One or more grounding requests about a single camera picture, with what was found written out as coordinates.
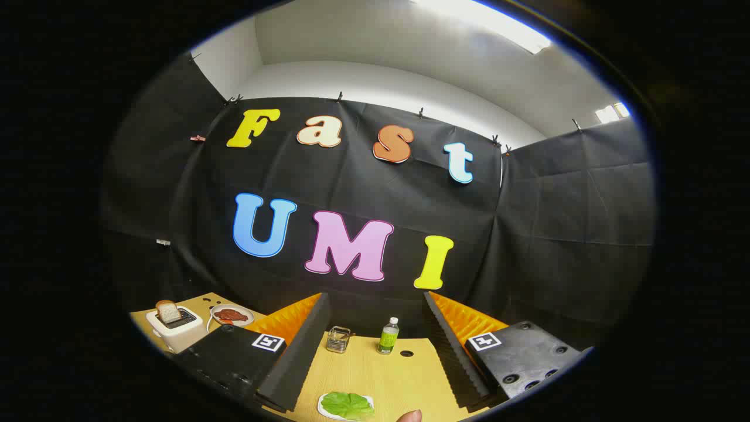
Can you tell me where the green label plastic bottle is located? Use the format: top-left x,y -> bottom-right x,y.
377,317 -> 400,355

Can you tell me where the toasted bread slice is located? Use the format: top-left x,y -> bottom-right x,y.
155,300 -> 182,324

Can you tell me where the green lettuce leaf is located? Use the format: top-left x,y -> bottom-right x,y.
321,392 -> 376,420

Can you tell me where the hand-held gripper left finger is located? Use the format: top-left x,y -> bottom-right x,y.
176,292 -> 332,414

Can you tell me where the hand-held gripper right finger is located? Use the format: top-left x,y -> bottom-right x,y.
423,291 -> 594,411

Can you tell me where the metal wire basket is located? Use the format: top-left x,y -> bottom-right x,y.
326,326 -> 352,354

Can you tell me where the white toaster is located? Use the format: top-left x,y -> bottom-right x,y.
145,305 -> 210,354

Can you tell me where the ceiling light panel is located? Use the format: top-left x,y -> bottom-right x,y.
410,0 -> 553,55

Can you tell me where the round white plate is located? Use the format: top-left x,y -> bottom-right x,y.
210,303 -> 255,328

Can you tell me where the black backdrop cloth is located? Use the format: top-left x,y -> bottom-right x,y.
100,52 -> 656,352

